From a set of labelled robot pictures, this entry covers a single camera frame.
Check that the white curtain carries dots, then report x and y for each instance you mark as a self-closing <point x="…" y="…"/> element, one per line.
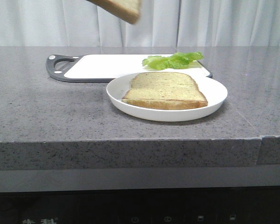
<point x="162" y="23"/>

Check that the white cutting board grey rim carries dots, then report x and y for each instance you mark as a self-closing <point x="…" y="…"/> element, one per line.
<point x="97" y="68"/>

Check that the green lettuce leaf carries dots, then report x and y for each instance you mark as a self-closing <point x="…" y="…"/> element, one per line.
<point x="178" y="60"/>

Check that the bread slice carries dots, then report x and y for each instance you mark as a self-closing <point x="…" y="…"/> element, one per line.
<point x="127" y="10"/>
<point x="165" y="91"/>

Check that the black appliance control panel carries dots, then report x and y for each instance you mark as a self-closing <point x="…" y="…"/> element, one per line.
<point x="247" y="205"/>

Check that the white round plate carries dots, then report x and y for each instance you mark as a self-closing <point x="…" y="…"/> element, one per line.
<point x="214" y="91"/>

